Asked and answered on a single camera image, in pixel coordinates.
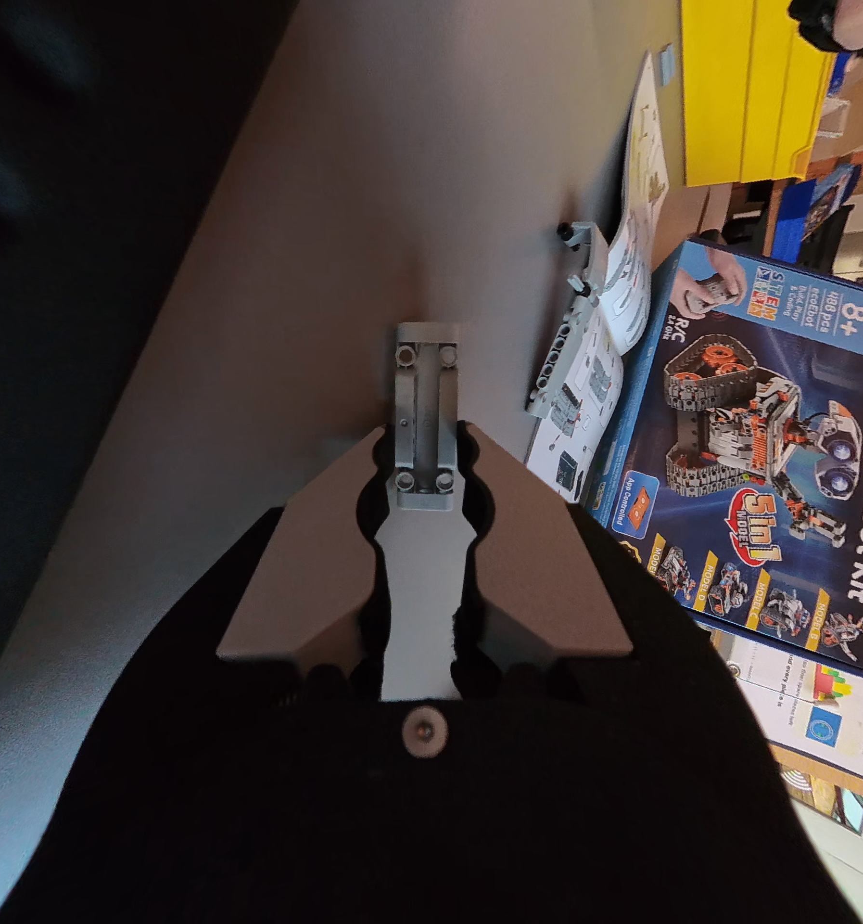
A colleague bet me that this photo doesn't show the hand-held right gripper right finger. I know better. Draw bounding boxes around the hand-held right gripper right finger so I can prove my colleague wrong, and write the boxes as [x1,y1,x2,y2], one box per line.
[452,422,635,676]

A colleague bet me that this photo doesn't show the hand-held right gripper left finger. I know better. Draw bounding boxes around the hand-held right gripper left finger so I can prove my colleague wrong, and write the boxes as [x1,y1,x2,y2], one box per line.
[215,424,395,676]

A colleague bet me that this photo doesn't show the grey panel building piece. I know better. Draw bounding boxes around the grey panel building piece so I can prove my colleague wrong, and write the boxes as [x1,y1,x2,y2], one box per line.
[392,322,463,515]

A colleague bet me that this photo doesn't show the grey hinged panel assembly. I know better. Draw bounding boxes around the grey hinged panel assembly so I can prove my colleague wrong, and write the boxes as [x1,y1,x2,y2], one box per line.
[525,220,613,423]

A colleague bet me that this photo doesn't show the yellow plastic bin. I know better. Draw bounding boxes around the yellow plastic bin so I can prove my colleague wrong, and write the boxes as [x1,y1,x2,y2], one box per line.
[680,0,837,190]

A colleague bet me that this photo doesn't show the grey desk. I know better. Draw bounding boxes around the grey desk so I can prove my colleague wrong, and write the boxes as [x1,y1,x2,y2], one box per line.
[0,0,685,896]

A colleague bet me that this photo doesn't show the blue robot kit box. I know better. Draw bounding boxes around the blue robot kit box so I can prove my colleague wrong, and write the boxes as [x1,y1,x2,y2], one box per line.
[583,238,863,680]

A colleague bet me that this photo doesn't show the white printed instruction sheet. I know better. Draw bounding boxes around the white printed instruction sheet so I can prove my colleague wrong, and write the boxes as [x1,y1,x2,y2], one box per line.
[716,631,863,789]

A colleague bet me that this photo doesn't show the grey concentric pattern card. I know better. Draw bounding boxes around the grey concentric pattern card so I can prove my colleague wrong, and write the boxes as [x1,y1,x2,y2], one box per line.
[778,765,863,840]

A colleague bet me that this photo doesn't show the open instruction booklet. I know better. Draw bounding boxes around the open instruction booklet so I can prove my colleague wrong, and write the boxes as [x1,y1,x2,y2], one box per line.
[524,49,672,506]

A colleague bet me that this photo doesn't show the blue storage bin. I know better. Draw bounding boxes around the blue storage bin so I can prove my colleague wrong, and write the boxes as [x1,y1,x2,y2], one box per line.
[771,180,818,264]

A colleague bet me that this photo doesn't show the small blue toy box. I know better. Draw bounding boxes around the small blue toy box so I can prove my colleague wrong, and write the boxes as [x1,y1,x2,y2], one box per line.
[803,162,863,243]

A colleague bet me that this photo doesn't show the black wrist strap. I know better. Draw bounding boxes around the black wrist strap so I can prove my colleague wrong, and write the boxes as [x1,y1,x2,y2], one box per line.
[788,0,860,53]

